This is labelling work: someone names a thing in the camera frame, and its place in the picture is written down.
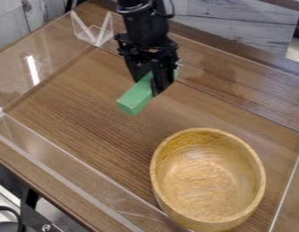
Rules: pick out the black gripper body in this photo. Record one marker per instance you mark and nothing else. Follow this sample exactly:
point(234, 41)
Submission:
point(146, 36)

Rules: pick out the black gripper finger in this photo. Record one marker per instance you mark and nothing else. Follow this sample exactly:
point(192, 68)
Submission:
point(163, 67)
point(138, 64)

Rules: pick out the green rectangular block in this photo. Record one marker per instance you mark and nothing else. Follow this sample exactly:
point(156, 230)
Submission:
point(136, 98)

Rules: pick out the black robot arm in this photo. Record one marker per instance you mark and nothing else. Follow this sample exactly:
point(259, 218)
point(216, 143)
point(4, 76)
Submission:
point(142, 7)

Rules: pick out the brown wooden bowl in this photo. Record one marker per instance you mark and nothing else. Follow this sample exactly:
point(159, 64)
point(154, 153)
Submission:
point(208, 179)

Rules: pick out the clear acrylic tray walls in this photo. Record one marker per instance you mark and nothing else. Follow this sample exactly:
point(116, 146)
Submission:
point(83, 153)

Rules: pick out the clear acrylic corner bracket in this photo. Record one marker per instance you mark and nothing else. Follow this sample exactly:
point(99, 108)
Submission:
point(95, 35)

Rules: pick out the black table leg bracket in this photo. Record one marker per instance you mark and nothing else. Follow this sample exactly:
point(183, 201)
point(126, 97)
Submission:
point(35, 222)

